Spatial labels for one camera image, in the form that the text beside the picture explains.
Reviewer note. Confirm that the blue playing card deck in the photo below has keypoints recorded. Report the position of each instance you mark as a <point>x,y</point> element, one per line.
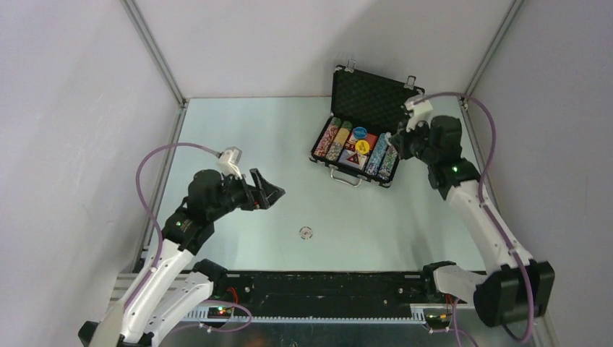
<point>363,157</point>

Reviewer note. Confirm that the white poker chip front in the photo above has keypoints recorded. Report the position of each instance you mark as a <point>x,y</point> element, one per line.
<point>305,233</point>

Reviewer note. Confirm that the yellow big blind button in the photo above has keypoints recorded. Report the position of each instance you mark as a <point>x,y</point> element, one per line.
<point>362,147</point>

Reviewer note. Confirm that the all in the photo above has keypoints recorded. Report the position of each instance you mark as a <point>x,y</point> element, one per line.
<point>351,158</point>

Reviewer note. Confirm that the red poker chip stack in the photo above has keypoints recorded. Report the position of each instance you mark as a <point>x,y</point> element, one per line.
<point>327,138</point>

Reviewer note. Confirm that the blue dealer button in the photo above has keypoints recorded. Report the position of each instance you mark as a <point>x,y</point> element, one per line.
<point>359,133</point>

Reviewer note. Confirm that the grey poker chip stack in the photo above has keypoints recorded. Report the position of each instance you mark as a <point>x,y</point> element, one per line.
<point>339,141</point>

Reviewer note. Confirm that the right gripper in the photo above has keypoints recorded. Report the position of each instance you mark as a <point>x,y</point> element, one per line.
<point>400,138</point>

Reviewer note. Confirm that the light blue chip stack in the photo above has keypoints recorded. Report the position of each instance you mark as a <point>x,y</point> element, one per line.
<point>378,153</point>

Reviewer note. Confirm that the black poker set case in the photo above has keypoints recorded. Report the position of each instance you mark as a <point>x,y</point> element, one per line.
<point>370,101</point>

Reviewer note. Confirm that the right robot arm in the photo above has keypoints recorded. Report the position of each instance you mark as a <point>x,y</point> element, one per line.
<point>377,213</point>

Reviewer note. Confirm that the red card deck in case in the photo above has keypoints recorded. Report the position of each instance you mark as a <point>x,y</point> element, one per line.
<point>370,138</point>

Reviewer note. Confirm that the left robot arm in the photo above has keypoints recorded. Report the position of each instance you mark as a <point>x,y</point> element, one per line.
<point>143,316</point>

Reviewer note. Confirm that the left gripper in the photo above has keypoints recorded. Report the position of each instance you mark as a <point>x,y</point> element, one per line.
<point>269,192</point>

